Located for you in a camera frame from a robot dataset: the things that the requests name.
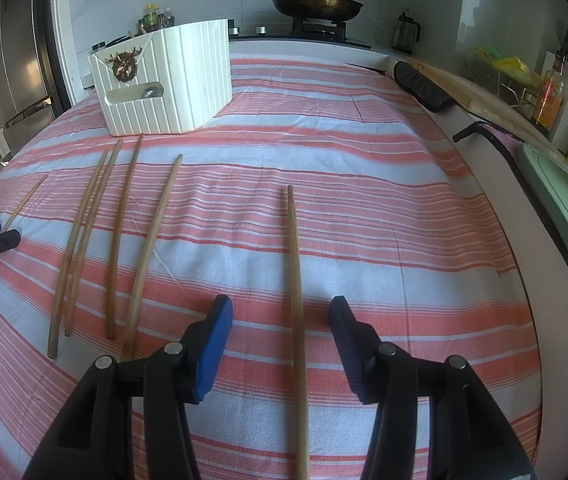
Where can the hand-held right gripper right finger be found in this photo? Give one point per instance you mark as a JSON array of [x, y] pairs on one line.
[[350, 350]]

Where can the metal spoon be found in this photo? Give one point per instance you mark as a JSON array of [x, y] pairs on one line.
[[151, 93]]

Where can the grey steel refrigerator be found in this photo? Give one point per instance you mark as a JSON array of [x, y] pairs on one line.
[[13, 60]]

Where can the black gas stove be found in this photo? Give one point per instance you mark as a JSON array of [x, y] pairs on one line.
[[264, 35]]

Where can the yellow plastic bag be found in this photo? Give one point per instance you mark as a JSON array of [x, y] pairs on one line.
[[506, 67]]

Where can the dark sauce bottle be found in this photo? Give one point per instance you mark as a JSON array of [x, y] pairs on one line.
[[167, 19]]

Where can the pink white striped tablecloth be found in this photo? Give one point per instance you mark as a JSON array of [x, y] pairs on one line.
[[364, 210]]

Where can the black door frame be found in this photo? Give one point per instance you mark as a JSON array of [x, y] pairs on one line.
[[51, 35]]

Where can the cooking oil bottle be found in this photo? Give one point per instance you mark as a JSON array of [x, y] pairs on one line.
[[548, 100]]

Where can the wooden cutting board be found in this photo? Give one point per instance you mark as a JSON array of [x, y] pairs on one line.
[[464, 90]]

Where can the yellow cap sauce bottle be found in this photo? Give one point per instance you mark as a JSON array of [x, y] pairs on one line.
[[151, 17]]

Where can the wooden chopstick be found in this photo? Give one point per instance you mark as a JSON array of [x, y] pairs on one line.
[[55, 320], [136, 300], [71, 310], [26, 202], [111, 310], [296, 310]]

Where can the cream ribbed utensil holder box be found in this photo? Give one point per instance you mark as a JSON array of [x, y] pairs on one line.
[[188, 85]]

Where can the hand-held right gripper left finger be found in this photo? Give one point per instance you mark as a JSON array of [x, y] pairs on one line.
[[211, 355]]

